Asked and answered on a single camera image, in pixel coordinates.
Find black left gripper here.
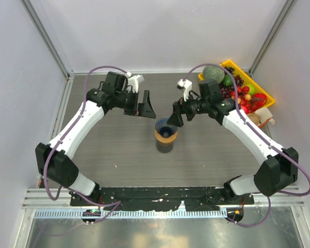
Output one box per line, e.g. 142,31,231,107
114,89,156,118

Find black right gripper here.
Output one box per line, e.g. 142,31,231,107
167,89,210,127

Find blue ribbed glass dripper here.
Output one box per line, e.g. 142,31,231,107
155,117,178,138

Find wooden ring dripper holder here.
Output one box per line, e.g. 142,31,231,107
154,130,178,144

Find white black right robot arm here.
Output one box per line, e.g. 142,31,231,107
167,79,298,204

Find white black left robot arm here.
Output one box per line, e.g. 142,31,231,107
36,72,156,206

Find glass coffee carafe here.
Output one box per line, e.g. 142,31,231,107
156,141,174,153

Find dark purple grape bunch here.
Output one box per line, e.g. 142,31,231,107
219,75,244,99

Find green netted melon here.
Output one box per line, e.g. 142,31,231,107
202,65,225,84

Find green lime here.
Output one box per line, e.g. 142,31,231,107
222,74,233,87

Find red apple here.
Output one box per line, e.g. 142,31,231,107
240,105,250,114

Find red yellow cherries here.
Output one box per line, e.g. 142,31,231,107
237,86,252,105

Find black grape cluster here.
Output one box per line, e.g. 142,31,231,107
224,66,235,74

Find green apple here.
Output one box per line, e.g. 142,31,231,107
247,84,256,96

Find yellow plastic fruit tray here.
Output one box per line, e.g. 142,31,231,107
198,59,276,112

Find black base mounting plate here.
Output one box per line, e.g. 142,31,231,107
69,187,255,212

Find red tomato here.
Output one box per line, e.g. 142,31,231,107
252,92,268,107

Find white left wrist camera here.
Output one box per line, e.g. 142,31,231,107
126,74,144,93

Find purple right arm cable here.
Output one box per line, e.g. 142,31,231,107
184,63,310,228

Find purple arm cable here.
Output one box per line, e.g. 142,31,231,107
184,63,310,228
42,65,131,223

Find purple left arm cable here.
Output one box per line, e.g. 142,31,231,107
42,65,131,223

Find white slotted cable duct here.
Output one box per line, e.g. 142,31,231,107
34,208,227,219

